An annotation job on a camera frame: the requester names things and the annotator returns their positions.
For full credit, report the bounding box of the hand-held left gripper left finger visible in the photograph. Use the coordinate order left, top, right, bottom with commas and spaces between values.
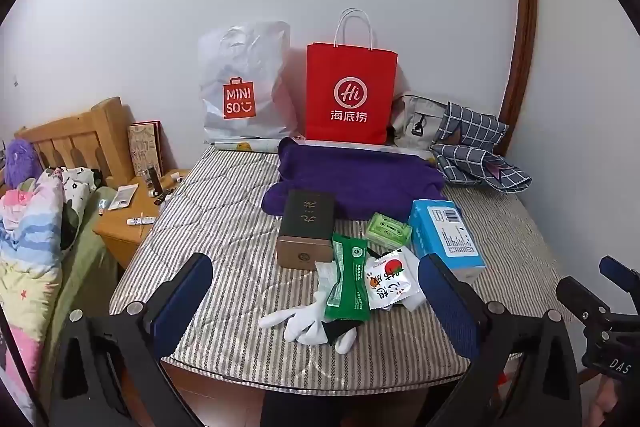
47, 252, 216, 427

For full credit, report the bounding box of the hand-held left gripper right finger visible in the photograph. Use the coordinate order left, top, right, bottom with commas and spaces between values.
417, 252, 583, 427

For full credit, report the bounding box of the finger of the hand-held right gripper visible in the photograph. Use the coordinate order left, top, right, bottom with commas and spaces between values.
598, 255, 640, 295
556, 276, 610, 325

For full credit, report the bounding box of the white snack packet red print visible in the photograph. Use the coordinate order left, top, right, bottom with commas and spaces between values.
364, 247, 423, 312

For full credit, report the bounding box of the green tissue pack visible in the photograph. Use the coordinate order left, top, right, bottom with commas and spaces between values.
365, 212, 413, 250

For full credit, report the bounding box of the green wipe packet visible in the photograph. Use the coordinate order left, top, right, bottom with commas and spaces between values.
325, 232, 372, 322

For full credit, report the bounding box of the black band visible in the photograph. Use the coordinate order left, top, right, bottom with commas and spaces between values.
324, 321, 357, 344

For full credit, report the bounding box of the white glove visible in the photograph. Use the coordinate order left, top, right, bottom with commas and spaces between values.
258, 259, 358, 354

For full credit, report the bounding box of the person's right hand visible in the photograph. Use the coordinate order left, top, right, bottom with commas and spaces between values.
590, 379, 625, 427

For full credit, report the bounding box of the blue tissue pack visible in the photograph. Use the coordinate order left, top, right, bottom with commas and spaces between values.
407, 199, 487, 285

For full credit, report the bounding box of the wooden nightstand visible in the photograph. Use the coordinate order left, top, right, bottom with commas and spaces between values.
94, 169, 191, 270

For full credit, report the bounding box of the green bed sheet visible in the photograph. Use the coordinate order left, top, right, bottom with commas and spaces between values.
40, 187, 118, 388

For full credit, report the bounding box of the white flat packet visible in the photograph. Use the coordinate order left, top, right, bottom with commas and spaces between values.
107, 183, 138, 212

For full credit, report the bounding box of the dark box with golden end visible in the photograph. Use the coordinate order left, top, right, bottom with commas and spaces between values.
276, 189, 336, 270

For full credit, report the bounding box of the purple knitted cloth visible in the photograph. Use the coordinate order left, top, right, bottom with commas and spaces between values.
261, 138, 447, 220

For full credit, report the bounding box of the brown patterned book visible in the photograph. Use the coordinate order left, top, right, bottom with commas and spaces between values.
127, 121, 163, 180

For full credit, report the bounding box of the colourful printed quilt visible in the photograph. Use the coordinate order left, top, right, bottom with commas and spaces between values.
0, 179, 66, 408

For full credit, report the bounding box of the white black-spotted cloth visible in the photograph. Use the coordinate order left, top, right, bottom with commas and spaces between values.
39, 166, 103, 228

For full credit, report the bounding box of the printed plastic roll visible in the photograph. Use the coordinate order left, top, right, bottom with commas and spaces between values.
212, 138, 436, 160

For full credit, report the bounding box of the grey checked cloth bag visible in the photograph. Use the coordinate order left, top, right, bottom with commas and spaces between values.
430, 101, 533, 194

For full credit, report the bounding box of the wooden bed headboard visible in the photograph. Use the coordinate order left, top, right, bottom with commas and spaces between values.
15, 97, 133, 188

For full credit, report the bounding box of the beige backpack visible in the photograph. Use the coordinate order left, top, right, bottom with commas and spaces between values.
390, 95, 448, 152

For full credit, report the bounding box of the purple plush toy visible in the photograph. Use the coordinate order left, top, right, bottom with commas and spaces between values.
4, 138, 43, 192

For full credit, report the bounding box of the white plastic shopping bag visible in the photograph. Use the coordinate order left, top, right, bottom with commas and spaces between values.
197, 21, 293, 145

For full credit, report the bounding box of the red paper bag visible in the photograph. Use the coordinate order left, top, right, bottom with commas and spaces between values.
305, 8, 399, 145

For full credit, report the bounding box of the brown wooden door frame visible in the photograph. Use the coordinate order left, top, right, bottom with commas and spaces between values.
497, 0, 540, 130

